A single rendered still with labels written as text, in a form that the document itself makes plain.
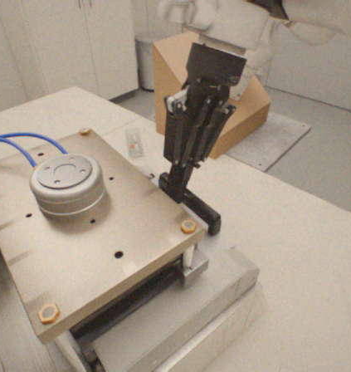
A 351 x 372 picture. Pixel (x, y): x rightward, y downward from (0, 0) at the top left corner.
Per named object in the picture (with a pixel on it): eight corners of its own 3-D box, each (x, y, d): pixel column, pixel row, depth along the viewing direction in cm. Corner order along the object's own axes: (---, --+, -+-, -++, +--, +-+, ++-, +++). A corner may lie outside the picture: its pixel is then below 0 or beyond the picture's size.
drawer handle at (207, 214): (212, 237, 48) (214, 220, 45) (158, 189, 57) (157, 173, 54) (220, 231, 49) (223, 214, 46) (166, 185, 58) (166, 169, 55)
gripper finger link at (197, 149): (198, 88, 42) (205, 89, 43) (178, 158, 47) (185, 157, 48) (218, 98, 40) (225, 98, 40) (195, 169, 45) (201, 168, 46)
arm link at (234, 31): (284, 17, 36) (265, 63, 38) (212, 2, 43) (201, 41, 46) (218, -18, 27) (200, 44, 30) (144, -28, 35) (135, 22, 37)
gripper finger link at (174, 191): (190, 167, 45) (187, 168, 44) (177, 204, 48) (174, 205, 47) (177, 158, 46) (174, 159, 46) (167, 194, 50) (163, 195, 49)
